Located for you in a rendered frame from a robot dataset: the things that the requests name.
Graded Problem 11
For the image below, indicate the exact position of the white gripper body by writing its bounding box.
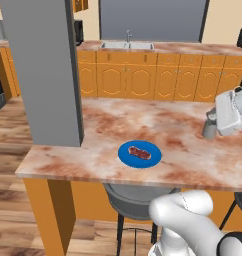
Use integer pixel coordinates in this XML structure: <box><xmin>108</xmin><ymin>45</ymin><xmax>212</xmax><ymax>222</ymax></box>
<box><xmin>214</xmin><ymin>89</ymin><xmax>242</xmax><ymax>136</ymax></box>

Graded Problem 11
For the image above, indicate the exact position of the grey shaker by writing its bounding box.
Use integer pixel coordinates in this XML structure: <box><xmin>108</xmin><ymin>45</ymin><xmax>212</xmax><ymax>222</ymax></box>
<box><xmin>201</xmin><ymin>108</ymin><xmax>219</xmax><ymax>141</ymax></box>

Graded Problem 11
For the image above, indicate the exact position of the red steak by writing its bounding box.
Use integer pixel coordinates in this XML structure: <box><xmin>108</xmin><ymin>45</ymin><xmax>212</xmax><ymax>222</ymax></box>
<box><xmin>127</xmin><ymin>145</ymin><xmax>152</xmax><ymax>161</ymax></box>

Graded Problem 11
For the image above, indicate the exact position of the blue plate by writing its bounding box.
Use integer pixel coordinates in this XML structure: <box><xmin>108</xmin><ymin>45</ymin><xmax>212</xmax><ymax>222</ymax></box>
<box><xmin>117</xmin><ymin>139</ymin><xmax>163</xmax><ymax>169</ymax></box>

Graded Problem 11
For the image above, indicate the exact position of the grey cabinet panel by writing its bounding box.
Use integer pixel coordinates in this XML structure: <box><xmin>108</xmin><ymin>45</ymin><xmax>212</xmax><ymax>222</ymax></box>
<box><xmin>0</xmin><ymin>0</ymin><xmax>85</xmax><ymax>148</ymax></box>

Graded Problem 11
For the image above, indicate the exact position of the grey stool with black legs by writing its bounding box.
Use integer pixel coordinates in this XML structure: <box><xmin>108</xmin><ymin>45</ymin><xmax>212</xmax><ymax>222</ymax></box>
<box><xmin>219</xmin><ymin>191</ymin><xmax>242</xmax><ymax>232</ymax></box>
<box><xmin>102</xmin><ymin>182</ymin><xmax>182</xmax><ymax>256</ymax></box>

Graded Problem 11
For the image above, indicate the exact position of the orange cupboard run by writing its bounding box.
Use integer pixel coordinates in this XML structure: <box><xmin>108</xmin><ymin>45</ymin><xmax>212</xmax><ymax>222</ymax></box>
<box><xmin>76</xmin><ymin>49</ymin><xmax>242</xmax><ymax>103</ymax></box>

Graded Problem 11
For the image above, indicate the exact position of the steel sink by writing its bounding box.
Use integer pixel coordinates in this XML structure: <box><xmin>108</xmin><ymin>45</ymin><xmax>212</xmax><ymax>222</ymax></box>
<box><xmin>99</xmin><ymin>40</ymin><xmax>156</xmax><ymax>51</ymax></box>

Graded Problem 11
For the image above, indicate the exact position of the steel tap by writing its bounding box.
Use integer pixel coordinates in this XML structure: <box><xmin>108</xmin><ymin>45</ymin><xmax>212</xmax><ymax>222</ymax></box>
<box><xmin>125</xmin><ymin>29</ymin><xmax>134</xmax><ymax>44</ymax></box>

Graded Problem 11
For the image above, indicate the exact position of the orange island base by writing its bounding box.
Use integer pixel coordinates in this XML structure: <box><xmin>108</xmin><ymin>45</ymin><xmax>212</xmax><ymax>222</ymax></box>
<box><xmin>22</xmin><ymin>177</ymin><xmax>77</xmax><ymax>256</ymax></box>

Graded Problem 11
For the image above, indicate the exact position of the orange cupboard beside oven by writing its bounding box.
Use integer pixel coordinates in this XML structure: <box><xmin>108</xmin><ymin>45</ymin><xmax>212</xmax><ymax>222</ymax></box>
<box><xmin>0</xmin><ymin>46</ymin><xmax>23</xmax><ymax>98</ymax></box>

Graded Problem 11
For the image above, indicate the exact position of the orange wall cabinet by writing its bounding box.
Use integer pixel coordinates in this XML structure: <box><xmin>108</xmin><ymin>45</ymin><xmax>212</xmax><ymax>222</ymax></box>
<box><xmin>72</xmin><ymin>0</ymin><xmax>90</xmax><ymax>14</ymax></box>

